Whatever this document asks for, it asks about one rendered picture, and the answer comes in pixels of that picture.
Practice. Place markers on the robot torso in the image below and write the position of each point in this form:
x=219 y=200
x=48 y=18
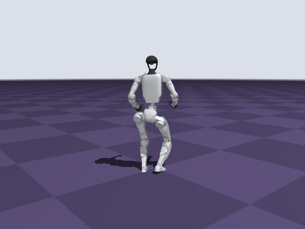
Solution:
x=152 y=91

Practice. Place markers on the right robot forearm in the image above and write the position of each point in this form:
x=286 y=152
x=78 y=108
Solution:
x=174 y=101

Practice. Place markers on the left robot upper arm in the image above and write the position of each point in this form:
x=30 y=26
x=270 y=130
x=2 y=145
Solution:
x=134 y=87

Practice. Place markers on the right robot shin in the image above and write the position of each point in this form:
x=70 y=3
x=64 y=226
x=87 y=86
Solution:
x=164 y=153

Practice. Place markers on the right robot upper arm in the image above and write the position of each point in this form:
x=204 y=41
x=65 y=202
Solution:
x=166 y=79

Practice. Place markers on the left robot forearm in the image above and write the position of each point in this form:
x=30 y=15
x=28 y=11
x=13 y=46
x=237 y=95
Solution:
x=134 y=103

